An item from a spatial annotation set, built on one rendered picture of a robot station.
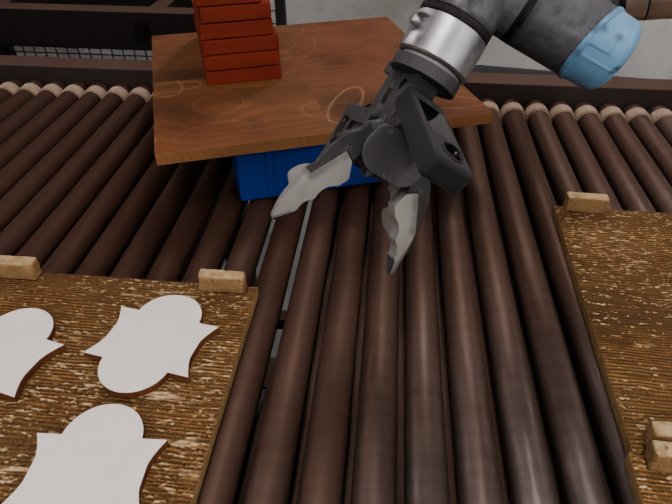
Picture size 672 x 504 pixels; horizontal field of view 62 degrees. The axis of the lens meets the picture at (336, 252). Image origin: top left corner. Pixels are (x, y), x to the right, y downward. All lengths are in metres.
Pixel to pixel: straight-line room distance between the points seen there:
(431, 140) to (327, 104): 0.43
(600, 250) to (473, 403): 0.32
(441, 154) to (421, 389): 0.27
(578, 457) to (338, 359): 0.26
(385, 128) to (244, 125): 0.35
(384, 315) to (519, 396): 0.18
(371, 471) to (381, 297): 0.24
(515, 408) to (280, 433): 0.24
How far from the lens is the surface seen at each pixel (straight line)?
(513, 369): 0.66
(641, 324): 0.74
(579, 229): 0.86
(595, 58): 0.59
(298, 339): 0.66
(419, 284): 0.73
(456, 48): 0.55
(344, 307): 0.69
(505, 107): 1.23
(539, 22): 0.58
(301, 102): 0.90
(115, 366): 0.64
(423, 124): 0.50
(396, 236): 0.57
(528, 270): 0.79
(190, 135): 0.83
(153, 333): 0.66
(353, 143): 0.53
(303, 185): 0.52
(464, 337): 0.67
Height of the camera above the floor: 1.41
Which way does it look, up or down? 39 degrees down
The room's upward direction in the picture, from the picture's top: straight up
